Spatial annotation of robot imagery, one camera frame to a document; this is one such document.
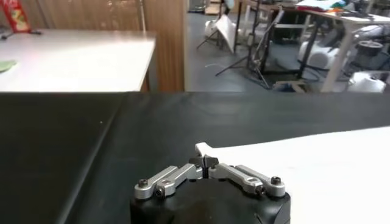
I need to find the white reflector board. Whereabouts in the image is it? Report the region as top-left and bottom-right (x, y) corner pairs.
(204, 14), (238, 54)

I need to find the red chips can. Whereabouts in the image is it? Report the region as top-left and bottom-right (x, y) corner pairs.
(0, 0), (31, 33)

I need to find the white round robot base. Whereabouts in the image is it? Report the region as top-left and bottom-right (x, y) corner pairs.
(349, 71), (387, 93)

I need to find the white side table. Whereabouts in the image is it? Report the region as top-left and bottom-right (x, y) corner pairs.
(0, 29), (157, 93)

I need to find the black monitor tripod stand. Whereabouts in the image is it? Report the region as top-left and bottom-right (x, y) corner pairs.
(214, 0), (286, 89)

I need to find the black table cover cloth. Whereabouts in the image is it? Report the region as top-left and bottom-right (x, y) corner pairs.
(0, 91), (390, 224)

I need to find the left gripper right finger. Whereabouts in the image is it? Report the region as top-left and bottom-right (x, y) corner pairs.
(204, 153), (286, 198)

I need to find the white standing desk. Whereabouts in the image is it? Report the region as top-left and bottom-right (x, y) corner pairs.
(297, 5), (390, 93)

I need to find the light green t-shirt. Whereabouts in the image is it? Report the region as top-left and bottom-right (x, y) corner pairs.
(0, 60), (18, 73)

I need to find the white t-shirt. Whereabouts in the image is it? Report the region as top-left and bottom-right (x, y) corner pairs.
(194, 126), (390, 224)

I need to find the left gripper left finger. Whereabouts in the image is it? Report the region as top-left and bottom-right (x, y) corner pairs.
(133, 155), (208, 201)

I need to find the teal folded cloth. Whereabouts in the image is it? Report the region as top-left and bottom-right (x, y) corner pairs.
(297, 0), (347, 12)

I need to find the wooden folding screen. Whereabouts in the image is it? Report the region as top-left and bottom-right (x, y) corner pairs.
(0, 0), (187, 92)

